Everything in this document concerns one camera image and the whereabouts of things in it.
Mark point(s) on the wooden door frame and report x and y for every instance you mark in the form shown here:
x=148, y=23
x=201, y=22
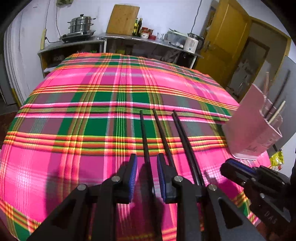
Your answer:
x=272, y=32

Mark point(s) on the dark oil bottle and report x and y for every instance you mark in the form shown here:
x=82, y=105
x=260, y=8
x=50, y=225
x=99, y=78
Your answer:
x=136, y=26
x=140, y=26

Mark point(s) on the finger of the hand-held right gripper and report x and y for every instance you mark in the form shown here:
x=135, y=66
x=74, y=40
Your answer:
x=233, y=175
x=240, y=166

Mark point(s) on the white electric kettle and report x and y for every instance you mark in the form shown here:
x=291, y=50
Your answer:
x=190, y=42

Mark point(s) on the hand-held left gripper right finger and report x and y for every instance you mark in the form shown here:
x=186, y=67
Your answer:
x=160, y=178

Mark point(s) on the black chopstick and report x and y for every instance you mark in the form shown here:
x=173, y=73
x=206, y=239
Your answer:
x=187, y=143
x=146, y=148
x=163, y=139
x=282, y=90

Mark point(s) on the white kitchen appliance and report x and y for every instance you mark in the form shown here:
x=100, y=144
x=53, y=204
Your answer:
x=177, y=38

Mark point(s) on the pink plastic utensil holder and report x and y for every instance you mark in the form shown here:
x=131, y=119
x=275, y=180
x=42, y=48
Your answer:
x=249, y=125

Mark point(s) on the steel kitchen counter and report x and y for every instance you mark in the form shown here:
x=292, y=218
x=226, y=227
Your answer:
x=129, y=39

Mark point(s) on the pink plaid tablecloth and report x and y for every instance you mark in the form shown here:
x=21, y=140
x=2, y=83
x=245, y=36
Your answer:
x=81, y=127

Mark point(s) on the gas stove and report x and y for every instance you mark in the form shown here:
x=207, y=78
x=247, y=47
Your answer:
x=77, y=36

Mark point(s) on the hanging green cloth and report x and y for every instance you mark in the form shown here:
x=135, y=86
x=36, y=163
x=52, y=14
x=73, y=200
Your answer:
x=64, y=1

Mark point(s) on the drinking glasses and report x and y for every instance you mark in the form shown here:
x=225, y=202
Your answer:
x=160, y=36

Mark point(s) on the yellow snack packet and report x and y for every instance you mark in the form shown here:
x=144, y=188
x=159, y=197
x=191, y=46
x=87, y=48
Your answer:
x=277, y=160

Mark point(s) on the grey refrigerator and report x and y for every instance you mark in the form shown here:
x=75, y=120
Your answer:
x=290, y=129

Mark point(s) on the cream chopstick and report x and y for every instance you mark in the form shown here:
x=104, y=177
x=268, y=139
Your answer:
x=277, y=112
x=266, y=83

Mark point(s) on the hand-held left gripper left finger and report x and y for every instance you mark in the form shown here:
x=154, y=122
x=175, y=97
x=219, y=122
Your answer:
x=133, y=176

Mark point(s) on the yellowed power strip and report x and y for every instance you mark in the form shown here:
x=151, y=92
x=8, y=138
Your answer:
x=43, y=39

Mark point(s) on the steel steamer pot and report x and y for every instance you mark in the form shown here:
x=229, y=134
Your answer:
x=81, y=24

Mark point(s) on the wooden cutting board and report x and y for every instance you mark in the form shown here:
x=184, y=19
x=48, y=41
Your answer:
x=123, y=19

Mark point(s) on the yellow wooden door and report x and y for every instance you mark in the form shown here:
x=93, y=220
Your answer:
x=225, y=37

